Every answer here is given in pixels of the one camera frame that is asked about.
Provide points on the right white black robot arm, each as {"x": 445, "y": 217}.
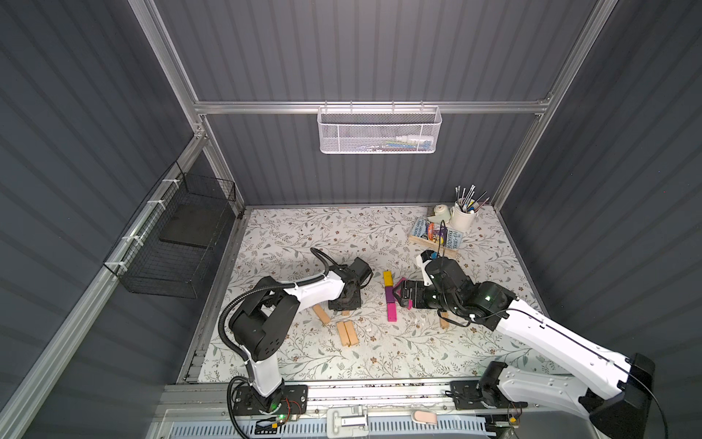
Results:
{"x": 614, "y": 392}

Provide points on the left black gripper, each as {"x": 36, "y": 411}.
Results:
{"x": 345, "y": 300}

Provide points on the pink eraser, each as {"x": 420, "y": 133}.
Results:
{"x": 424, "y": 417}

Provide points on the natural wood block pair upper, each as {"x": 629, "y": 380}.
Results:
{"x": 321, "y": 314}

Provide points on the yellow block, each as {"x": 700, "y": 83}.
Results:
{"x": 388, "y": 279}

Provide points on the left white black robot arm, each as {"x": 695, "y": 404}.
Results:
{"x": 255, "y": 324}

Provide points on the white pen cup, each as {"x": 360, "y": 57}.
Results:
{"x": 461, "y": 221}

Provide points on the purple block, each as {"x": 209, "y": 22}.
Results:
{"x": 389, "y": 295}

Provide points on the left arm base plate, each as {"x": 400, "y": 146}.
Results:
{"x": 288, "y": 399}

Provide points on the black wire side basket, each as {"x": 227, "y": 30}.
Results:
{"x": 176, "y": 247}

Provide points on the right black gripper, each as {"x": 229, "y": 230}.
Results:
{"x": 416, "y": 294}

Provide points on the natural wood block pair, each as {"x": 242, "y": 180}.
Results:
{"x": 321, "y": 314}
{"x": 347, "y": 333}

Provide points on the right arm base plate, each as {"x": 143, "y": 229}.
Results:
{"x": 469, "y": 395}

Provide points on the white tape roll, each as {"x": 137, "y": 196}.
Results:
{"x": 441, "y": 214}

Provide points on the white wire wall basket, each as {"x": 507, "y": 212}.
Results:
{"x": 379, "y": 131}

